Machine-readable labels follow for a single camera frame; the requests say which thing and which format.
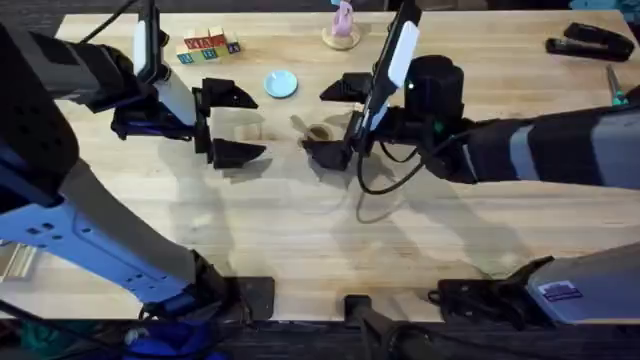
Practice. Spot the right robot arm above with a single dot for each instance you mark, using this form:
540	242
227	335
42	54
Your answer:
565	150

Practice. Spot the left wrist upright plate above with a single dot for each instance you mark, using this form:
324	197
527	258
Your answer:
146	45

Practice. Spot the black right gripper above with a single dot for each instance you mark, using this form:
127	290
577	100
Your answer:
434	90

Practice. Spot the right wrist upright plate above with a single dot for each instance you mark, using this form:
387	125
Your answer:
395	55

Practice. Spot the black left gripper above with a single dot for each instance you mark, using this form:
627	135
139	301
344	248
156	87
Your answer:
175	102

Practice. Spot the black rail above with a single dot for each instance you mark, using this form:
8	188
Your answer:
310	342

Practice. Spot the wrist upright plate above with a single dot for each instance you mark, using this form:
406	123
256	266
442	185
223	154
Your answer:
395	55
146	45

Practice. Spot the pink figure on wooden disc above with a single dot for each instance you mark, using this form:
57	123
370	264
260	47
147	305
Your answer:
342	27

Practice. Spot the colourful toy blocks heap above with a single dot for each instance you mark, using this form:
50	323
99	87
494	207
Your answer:
207	46

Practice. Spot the black stapler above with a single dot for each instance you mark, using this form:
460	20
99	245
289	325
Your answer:
592	44

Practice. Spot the black centre post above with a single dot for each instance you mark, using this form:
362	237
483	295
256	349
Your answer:
370	320

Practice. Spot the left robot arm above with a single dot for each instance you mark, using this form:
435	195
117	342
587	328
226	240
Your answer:
95	235

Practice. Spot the small light blue plate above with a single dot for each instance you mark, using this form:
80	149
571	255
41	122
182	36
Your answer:
280	83

